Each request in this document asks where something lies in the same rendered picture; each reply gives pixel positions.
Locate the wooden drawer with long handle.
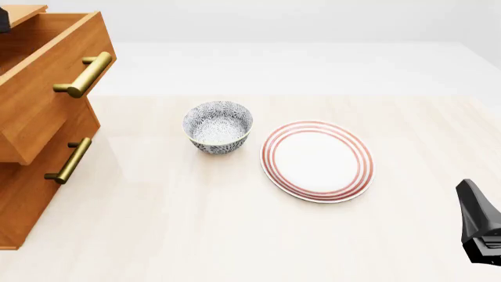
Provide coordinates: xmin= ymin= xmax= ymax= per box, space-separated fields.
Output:
xmin=0 ymin=10 xmax=118 ymax=166

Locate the blue white patterned bowl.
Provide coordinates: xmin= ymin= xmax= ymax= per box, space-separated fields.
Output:
xmin=182 ymin=100 xmax=254 ymax=155

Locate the short brass drawer handle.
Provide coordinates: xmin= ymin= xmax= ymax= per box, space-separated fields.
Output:
xmin=43 ymin=136 xmax=93 ymax=186

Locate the white plate with red rings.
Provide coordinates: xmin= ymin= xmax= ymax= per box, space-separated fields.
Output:
xmin=259 ymin=120 xmax=376 ymax=204

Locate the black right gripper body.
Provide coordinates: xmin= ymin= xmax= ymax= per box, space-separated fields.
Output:
xmin=461 ymin=229 xmax=501 ymax=267

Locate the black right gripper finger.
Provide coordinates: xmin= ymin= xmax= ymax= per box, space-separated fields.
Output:
xmin=455 ymin=178 xmax=501 ymax=244

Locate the long brass drawer handle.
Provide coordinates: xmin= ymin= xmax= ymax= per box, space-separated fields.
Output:
xmin=52 ymin=51 xmax=114 ymax=99

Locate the wooden cabinet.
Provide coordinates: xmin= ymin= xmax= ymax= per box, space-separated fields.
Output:
xmin=0 ymin=4 xmax=118 ymax=251

